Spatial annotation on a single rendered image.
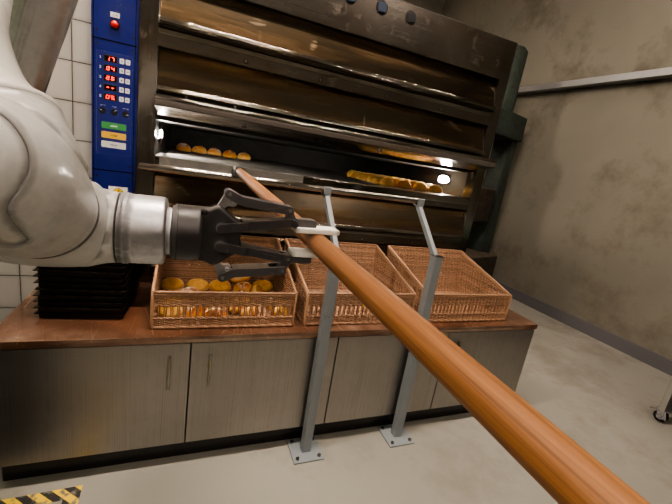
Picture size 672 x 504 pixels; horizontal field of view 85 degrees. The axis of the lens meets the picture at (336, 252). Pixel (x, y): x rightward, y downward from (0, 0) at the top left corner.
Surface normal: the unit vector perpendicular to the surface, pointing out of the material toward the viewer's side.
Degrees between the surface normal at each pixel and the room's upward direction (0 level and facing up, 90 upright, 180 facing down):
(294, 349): 90
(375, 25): 90
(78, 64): 90
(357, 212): 70
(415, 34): 90
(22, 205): 114
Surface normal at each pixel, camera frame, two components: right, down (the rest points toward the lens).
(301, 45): 0.39, -0.07
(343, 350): 0.36, 0.28
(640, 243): -0.91, -0.04
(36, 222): 0.71, 0.70
